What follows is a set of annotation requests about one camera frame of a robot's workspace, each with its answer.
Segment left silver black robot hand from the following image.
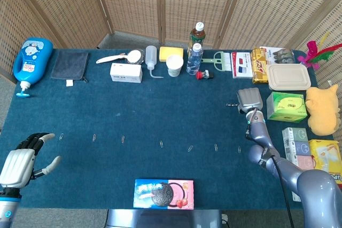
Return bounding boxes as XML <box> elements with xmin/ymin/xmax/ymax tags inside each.
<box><xmin>0</xmin><ymin>132</ymin><xmax>62</xmax><ymax>188</ymax></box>

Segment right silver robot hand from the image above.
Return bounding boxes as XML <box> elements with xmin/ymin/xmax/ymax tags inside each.
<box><xmin>236</xmin><ymin>87</ymin><xmax>264</xmax><ymax>114</ymax></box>

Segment white box red blue squares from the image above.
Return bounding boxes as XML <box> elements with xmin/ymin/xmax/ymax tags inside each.
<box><xmin>230</xmin><ymin>51</ymin><xmax>254</xmax><ymax>79</ymax></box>

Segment golden yellow snack pack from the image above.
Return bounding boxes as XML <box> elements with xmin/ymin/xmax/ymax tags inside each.
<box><xmin>251</xmin><ymin>46</ymin><xmax>269</xmax><ymax>84</ymax></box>

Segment green tissue box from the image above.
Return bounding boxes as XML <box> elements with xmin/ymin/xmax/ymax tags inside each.
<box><xmin>266</xmin><ymin>91</ymin><xmax>308</xmax><ymax>123</ymax></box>

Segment beige lidded lunch box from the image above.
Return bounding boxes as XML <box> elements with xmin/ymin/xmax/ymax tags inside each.
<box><xmin>266</xmin><ymin>64</ymin><xmax>312</xmax><ymax>91</ymax></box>

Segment green white hand brush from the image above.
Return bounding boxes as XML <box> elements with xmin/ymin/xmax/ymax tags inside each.
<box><xmin>200</xmin><ymin>51</ymin><xmax>232</xmax><ymax>72</ymax></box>

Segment printed white snack packet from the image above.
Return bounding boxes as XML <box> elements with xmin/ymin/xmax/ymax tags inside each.
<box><xmin>260</xmin><ymin>46</ymin><xmax>296</xmax><ymax>65</ymax></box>

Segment red emergency stop button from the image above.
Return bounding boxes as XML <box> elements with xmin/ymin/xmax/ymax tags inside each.
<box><xmin>196</xmin><ymin>69</ymin><xmax>215</xmax><ymax>81</ymax></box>

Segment pastel tissue multipack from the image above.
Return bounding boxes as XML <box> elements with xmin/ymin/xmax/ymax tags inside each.
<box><xmin>282</xmin><ymin>127</ymin><xmax>316</xmax><ymax>171</ymax></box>

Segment clear water bottle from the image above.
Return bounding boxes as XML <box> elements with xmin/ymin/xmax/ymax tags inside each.
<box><xmin>186</xmin><ymin>43</ymin><xmax>204</xmax><ymax>75</ymax></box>

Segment yellow plush toy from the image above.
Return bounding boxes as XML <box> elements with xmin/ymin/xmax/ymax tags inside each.
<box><xmin>305</xmin><ymin>83</ymin><xmax>342</xmax><ymax>136</ymax></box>

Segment pink green feather shuttlecock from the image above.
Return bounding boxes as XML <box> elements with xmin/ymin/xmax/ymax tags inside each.
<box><xmin>297</xmin><ymin>32</ymin><xmax>342</xmax><ymax>70</ymax></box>

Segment green tea bottle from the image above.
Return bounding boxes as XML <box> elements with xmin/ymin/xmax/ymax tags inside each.
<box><xmin>190</xmin><ymin>22</ymin><xmax>206</xmax><ymax>52</ymax></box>

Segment paper cup with leaf print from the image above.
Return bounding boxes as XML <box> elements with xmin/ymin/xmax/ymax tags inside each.
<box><xmin>166</xmin><ymin>54</ymin><xmax>184</xmax><ymax>77</ymax></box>

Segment dark blue carpet mat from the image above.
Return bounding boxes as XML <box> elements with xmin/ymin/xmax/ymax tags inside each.
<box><xmin>0</xmin><ymin>49</ymin><xmax>335</xmax><ymax>210</ymax></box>

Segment yellow sponge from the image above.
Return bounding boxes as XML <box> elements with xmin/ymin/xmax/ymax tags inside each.
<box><xmin>159</xmin><ymin>46</ymin><xmax>184</xmax><ymax>62</ymax></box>

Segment yellow red snack bag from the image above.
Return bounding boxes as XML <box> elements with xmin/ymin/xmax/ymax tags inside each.
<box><xmin>308</xmin><ymin>139</ymin><xmax>342</xmax><ymax>185</ymax></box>

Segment translucent squeeze wash bottle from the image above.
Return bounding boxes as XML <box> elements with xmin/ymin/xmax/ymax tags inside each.
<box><xmin>145</xmin><ymin>45</ymin><xmax>164</xmax><ymax>79</ymax></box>

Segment blue detergent bottle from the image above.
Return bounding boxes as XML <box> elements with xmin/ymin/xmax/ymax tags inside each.
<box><xmin>12</xmin><ymin>37</ymin><xmax>54</xmax><ymax>98</ymax></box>

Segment dark grey cloth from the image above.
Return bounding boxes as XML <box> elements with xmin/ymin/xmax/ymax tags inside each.
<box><xmin>50</xmin><ymin>51</ymin><xmax>90</xmax><ymax>87</ymax></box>

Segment white cardboard box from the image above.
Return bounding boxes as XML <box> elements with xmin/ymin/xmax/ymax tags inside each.
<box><xmin>110</xmin><ymin>62</ymin><xmax>143</xmax><ymax>83</ymax></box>

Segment Oreo cookie box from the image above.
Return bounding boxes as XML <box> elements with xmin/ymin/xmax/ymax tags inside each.
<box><xmin>133</xmin><ymin>179</ymin><xmax>195</xmax><ymax>209</ymax></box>

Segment grey robot torso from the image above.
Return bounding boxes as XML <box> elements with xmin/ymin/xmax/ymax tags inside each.
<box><xmin>105</xmin><ymin>208</ymin><xmax>223</xmax><ymax>228</ymax></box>

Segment wooden rattan folding screen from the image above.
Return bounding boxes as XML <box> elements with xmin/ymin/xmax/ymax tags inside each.
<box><xmin>0</xmin><ymin>0</ymin><xmax>342</xmax><ymax>92</ymax></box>

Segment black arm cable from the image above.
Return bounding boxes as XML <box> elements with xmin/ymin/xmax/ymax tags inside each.
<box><xmin>271</xmin><ymin>155</ymin><xmax>296</xmax><ymax>228</ymax></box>

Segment white long-handled round brush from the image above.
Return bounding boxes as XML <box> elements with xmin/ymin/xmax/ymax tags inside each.
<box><xmin>96</xmin><ymin>49</ymin><xmax>146</xmax><ymax>65</ymax></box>

